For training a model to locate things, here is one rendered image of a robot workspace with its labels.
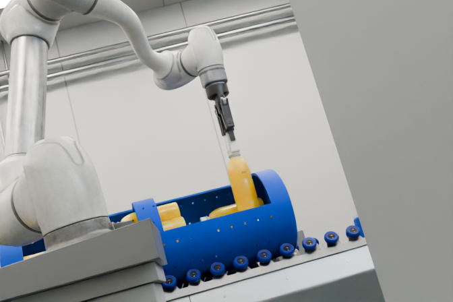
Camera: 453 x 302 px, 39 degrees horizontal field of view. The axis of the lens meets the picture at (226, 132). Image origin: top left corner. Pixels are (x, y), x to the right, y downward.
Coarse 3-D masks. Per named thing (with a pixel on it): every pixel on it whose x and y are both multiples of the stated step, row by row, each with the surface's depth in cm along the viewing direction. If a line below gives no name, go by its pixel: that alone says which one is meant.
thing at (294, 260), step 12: (360, 240) 204; (312, 252) 201; (324, 252) 200; (336, 252) 200; (264, 264) 198; (276, 264) 197; (288, 264) 197; (216, 276) 194; (228, 276) 194; (240, 276) 194; (252, 276) 194; (192, 288) 191; (204, 288) 191; (168, 300) 188
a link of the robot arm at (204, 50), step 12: (192, 36) 216; (204, 36) 214; (216, 36) 218; (192, 48) 215; (204, 48) 213; (216, 48) 214; (180, 60) 219; (192, 60) 215; (204, 60) 213; (216, 60) 213; (192, 72) 219
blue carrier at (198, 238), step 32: (224, 192) 220; (256, 192) 224; (160, 224) 192; (192, 224) 193; (224, 224) 195; (256, 224) 197; (288, 224) 199; (0, 256) 184; (192, 256) 193; (224, 256) 196; (256, 256) 201
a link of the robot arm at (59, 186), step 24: (48, 144) 148; (72, 144) 150; (24, 168) 148; (48, 168) 145; (72, 168) 146; (24, 192) 148; (48, 192) 143; (72, 192) 144; (96, 192) 148; (24, 216) 150; (48, 216) 143; (72, 216) 142; (96, 216) 145
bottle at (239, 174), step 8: (232, 160) 207; (240, 160) 207; (232, 168) 206; (240, 168) 205; (248, 168) 207; (232, 176) 206; (240, 176) 205; (248, 176) 206; (232, 184) 206; (240, 184) 204; (248, 184) 204; (240, 192) 204; (248, 192) 204; (240, 200) 204; (248, 200) 203; (256, 200) 204; (240, 208) 204; (248, 208) 202
